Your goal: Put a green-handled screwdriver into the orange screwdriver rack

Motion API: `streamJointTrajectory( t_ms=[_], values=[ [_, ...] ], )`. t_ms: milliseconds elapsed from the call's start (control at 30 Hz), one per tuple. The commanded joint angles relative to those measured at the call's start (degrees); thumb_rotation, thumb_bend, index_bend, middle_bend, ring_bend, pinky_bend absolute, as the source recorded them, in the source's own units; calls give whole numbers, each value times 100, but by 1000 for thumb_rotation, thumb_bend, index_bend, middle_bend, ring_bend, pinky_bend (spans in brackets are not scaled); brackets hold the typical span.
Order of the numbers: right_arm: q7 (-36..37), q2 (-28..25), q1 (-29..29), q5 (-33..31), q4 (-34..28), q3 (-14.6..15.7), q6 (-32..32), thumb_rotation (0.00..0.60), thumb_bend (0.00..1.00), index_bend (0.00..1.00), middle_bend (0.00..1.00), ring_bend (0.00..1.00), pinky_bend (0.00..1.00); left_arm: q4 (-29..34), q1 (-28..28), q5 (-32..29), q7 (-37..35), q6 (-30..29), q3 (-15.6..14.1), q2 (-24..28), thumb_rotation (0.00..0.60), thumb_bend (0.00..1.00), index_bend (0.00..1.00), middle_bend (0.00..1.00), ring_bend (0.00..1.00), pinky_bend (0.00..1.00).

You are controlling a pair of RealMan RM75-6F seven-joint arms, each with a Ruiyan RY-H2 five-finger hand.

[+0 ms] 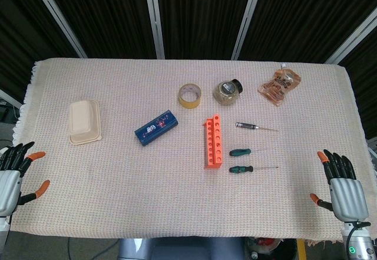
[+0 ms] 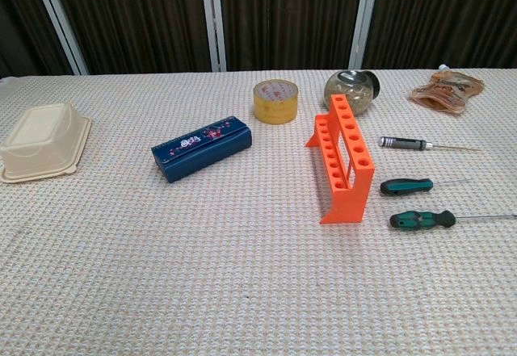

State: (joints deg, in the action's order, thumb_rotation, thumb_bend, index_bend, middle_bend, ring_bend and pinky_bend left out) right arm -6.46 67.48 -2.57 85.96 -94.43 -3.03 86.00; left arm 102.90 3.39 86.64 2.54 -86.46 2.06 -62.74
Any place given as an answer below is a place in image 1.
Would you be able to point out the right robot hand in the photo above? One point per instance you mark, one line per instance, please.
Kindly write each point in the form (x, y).
(349, 198)

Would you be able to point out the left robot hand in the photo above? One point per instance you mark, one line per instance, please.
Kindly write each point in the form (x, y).
(10, 189)

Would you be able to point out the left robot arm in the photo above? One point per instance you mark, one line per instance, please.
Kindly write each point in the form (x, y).
(3, 230)

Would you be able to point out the black silver precision screwdriver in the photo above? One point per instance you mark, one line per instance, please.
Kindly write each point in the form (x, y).
(246, 125)

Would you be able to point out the orange screwdriver holder block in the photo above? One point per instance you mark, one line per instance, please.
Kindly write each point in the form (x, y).
(212, 162)

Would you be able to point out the black waste bin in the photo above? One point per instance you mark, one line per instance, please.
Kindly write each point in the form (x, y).
(282, 251)

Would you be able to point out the cream plastic food container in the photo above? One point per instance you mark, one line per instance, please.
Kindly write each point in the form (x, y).
(82, 121)

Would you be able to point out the orange snack pouch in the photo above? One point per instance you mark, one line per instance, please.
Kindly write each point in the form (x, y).
(278, 87)

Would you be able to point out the beige woven tablecloth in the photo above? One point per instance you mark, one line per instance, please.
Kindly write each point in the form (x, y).
(147, 183)

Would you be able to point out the blue pencil case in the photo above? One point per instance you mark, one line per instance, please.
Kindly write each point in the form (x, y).
(156, 128)

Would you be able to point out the glass jar black lid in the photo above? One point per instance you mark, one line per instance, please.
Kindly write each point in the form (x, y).
(225, 95)

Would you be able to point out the grey robot torso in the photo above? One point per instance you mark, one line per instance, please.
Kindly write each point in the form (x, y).
(176, 249)

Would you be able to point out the yellow tape roll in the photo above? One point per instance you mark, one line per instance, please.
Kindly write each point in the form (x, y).
(188, 105)

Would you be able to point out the dark pleated curtain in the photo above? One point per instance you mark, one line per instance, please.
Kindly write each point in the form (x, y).
(206, 6)

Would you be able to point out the grey partition frame post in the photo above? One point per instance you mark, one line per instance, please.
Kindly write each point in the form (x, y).
(247, 18)
(56, 15)
(353, 40)
(10, 99)
(154, 18)

